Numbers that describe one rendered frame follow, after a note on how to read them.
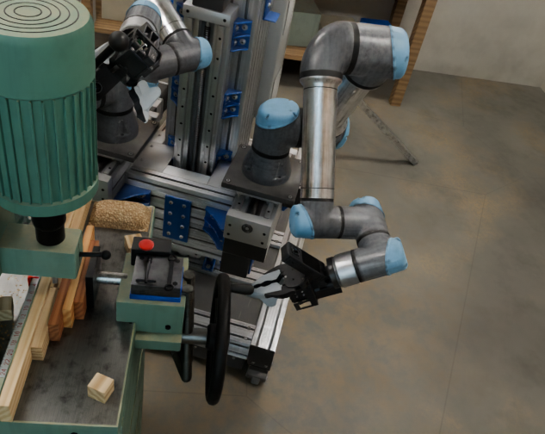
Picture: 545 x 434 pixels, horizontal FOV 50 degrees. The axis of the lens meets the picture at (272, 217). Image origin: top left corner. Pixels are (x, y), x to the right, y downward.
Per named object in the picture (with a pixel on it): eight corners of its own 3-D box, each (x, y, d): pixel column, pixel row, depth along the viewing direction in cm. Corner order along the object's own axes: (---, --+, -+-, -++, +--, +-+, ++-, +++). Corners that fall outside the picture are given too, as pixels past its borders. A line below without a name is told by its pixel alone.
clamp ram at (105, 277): (123, 310, 120) (124, 281, 114) (86, 307, 119) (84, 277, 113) (130, 278, 127) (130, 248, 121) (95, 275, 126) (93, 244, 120)
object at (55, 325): (59, 341, 112) (58, 325, 109) (49, 340, 112) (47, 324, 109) (82, 262, 129) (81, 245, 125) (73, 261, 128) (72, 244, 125)
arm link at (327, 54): (306, 9, 123) (298, 240, 124) (355, 14, 126) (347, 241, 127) (291, 24, 134) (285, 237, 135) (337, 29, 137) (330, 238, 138)
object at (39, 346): (43, 360, 109) (41, 347, 106) (32, 360, 108) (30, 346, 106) (96, 182, 150) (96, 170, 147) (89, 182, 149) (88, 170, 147)
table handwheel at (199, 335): (219, 375, 147) (225, 430, 118) (138, 369, 144) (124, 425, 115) (232, 262, 144) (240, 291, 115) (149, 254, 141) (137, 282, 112)
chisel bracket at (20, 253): (77, 285, 113) (74, 254, 107) (0, 279, 111) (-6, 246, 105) (84, 258, 118) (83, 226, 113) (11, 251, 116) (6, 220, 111)
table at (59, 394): (170, 449, 106) (173, 431, 102) (-5, 441, 102) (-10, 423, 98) (191, 226, 152) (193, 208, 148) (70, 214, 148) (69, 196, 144)
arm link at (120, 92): (141, 107, 177) (143, 65, 168) (102, 118, 169) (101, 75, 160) (120, 89, 183) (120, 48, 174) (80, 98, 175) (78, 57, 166)
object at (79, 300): (83, 319, 117) (83, 302, 114) (74, 319, 117) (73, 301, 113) (99, 257, 130) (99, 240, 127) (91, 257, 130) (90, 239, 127)
